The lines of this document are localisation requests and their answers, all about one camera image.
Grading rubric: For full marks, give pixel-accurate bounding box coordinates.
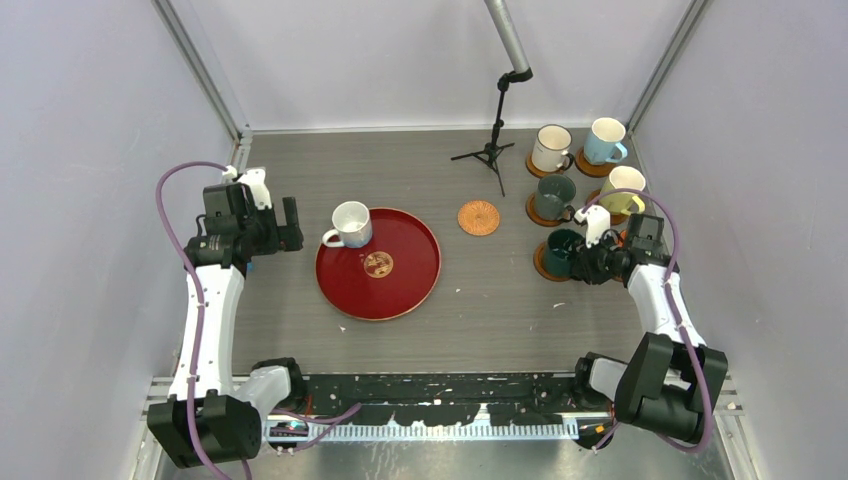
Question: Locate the white cup brown rim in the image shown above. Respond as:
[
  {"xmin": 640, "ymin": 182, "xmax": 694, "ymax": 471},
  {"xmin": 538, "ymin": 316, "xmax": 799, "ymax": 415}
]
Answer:
[{"xmin": 531, "ymin": 124, "xmax": 575, "ymax": 172}]

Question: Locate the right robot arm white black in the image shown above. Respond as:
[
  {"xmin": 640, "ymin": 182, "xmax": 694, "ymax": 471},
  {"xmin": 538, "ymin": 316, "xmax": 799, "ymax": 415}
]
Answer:
[{"xmin": 568, "ymin": 206, "xmax": 728, "ymax": 448}]

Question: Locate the white cup back left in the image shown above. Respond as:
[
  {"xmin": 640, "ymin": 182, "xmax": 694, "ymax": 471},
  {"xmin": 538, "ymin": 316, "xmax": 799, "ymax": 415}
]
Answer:
[{"xmin": 322, "ymin": 201, "xmax": 373, "ymax": 248}]

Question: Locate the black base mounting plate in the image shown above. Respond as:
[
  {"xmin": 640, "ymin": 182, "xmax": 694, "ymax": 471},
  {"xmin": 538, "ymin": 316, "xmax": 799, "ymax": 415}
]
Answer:
[{"xmin": 277, "ymin": 372, "xmax": 612, "ymax": 427}]

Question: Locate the purple cable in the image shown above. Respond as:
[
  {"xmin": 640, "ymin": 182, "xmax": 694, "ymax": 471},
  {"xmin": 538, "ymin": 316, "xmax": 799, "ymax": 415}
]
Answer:
[
  {"xmin": 582, "ymin": 188, "xmax": 717, "ymax": 457},
  {"xmin": 154, "ymin": 160, "xmax": 364, "ymax": 480}
]

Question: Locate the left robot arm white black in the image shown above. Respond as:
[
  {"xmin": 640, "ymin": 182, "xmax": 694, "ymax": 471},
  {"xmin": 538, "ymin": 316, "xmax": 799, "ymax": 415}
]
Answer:
[{"xmin": 147, "ymin": 179, "xmax": 307, "ymax": 469}]

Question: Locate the light blue mug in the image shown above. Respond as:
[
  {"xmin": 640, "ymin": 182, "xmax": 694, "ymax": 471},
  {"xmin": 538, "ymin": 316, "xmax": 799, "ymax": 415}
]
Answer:
[{"xmin": 583, "ymin": 117, "xmax": 628, "ymax": 165}]

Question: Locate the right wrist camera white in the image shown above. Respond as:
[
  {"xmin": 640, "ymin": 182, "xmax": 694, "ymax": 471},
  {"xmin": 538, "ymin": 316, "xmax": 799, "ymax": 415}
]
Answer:
[{"xmin": 574, "ymin": 204, "xmax": 611, "ymax": 248}]

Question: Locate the yellow mug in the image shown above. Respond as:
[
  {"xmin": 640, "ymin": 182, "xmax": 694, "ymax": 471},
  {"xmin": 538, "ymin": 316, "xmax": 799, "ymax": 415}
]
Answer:
[{"xmin": 599, "ymin": 166, "xmax": 646, "ymax": 216}]

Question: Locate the red round tray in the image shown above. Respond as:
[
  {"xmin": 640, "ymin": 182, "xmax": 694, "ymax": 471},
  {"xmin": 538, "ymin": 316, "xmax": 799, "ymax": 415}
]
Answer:
[{"xmin": 315, "ymin": 207, "xmax": 442, "ymax": 321}]

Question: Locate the dark teal cup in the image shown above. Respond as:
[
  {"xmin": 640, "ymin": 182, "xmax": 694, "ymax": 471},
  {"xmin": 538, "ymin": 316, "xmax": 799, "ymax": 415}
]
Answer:
[{"xmin": 542, "ymin": 229, "xmax": 585, "ymax": 278}]

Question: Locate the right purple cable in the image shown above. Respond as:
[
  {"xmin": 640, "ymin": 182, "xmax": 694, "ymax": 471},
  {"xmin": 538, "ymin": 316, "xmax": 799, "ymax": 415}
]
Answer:
[{"xmin": 582, "ymin": 188, "xmax": 717, "ymax": 457}]

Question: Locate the dark green cup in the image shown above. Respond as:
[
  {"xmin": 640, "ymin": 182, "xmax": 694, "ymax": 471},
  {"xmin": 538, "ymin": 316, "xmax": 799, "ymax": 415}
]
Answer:
[{"xmin": 533, "ymin": 174, "xmax": 577, "ymax": 222}]

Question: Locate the woven rattan coaster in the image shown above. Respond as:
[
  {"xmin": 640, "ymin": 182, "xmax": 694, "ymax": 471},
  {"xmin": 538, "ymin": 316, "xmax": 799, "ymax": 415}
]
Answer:
[{"xmin": 457, "ymin": 200, "xmax": 501, "ymax": 236}]

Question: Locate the wooden coaster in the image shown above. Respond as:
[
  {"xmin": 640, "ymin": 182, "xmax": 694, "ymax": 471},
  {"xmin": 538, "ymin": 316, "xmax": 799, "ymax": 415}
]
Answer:
[
  {"xmin": 525, "ymin": 154, "xmax": 573, "ymax": 179},
  {"xmin": 575, "ymin": 148, "xmax": 617, "ymax": 178},
  {"xmin": 533, "ymin": 242, "xmax": 570, "ymax": 282},
  {"xmin": 525, "ymin": 193, "xmax": 575, "ymax": 227},
  {"xmin": 586, "ymin": 189, "xmax": 628, "ymax": 226}
]

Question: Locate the microphone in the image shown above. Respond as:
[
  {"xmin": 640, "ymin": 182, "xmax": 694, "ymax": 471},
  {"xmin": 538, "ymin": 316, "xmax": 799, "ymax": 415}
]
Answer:
[{"xmin": 451, "ymin": 0, "xmax": 534, "ymax": 196}]

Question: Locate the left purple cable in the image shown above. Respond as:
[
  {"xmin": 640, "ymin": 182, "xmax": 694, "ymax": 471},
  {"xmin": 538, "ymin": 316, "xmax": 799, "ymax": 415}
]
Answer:
[{"xmin": 154, "ymin": 160, "xmax": 364, "ymax": 480}]

